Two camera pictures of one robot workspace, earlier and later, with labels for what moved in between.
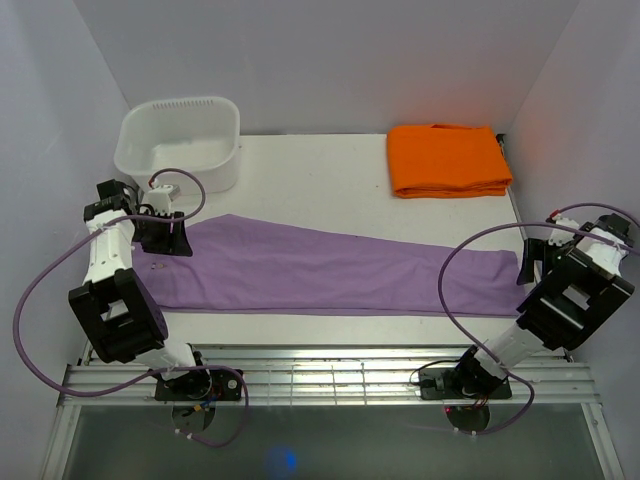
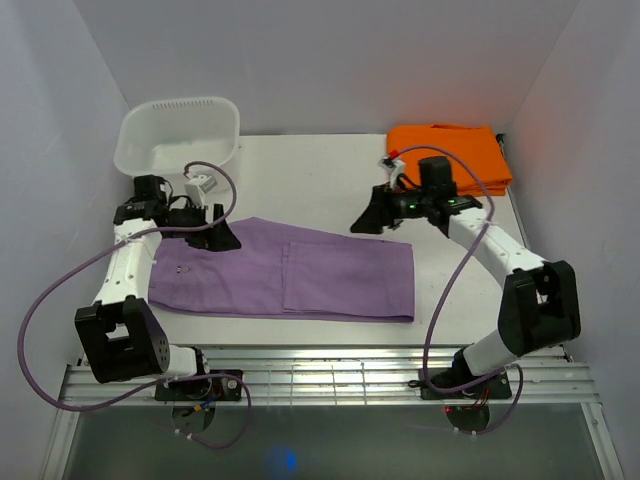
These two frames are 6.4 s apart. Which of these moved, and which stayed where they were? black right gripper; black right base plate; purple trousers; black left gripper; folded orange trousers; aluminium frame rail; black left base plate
Moved: black right gripper; purple trousers; black left gripper
Stayed: folded orange trousers; black left base plate; aluminium frame rail; black right base plate
